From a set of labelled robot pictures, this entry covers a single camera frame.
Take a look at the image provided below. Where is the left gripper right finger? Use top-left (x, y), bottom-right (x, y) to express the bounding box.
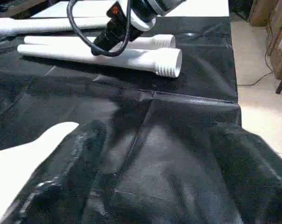
top-left (210, 123), bottom-right (282, 224)

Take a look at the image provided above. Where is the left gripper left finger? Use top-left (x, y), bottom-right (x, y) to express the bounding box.
top-left (0, 120), bottom-right (107, 224)

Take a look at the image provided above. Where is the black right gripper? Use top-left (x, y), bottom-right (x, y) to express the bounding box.
top-left (91, 0), bottom-right (138, 57)

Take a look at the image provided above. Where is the white plastic table leg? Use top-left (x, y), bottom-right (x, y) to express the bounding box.
top-left (23, 34), bottom-right (176, 50)
top-left (0, 16), bottom-right (110, 37)
top-left (17, 44), bottom-right (183, 78)

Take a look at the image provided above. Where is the white plastic table top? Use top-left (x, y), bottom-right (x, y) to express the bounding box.
top-left (0, 122), bottom-right (80, 224)

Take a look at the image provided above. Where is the black plastic mat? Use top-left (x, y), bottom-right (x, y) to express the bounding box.
top-left (0, 16), bottom-right (242, 224)

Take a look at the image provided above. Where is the brown cardboard box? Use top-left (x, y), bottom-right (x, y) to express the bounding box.
top-left (248, 0), bottom-right (282, 81)

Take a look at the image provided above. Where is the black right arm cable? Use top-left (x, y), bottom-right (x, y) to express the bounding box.
top-left (66, 0), bottom-right (132, 57)

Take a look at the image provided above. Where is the thin black floor cable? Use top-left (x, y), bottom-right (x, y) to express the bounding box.
top-left (237, 70), bottom-right (275, 87)

